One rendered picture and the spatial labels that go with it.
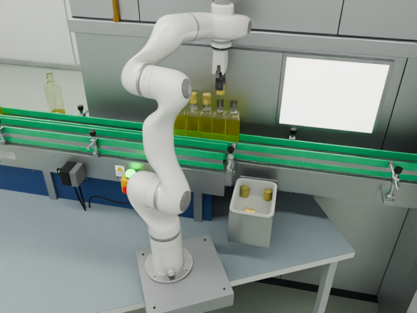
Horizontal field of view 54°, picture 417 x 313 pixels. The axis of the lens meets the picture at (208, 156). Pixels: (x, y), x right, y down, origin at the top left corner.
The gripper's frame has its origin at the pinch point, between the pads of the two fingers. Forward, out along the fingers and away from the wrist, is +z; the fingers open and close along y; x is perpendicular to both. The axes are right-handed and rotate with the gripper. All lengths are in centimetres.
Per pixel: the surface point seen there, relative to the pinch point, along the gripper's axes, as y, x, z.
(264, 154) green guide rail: 3.9, 20.9, 29.3
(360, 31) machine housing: -15, 52, -21
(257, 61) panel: -12.0, 13.2, -5.9
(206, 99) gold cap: 1.6, -5.2, 6.8
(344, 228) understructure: -15, 65, 81
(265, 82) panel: -12.0, 17.3, 2.8
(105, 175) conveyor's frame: 16, -50, 44
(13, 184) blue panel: 13, -102, 59
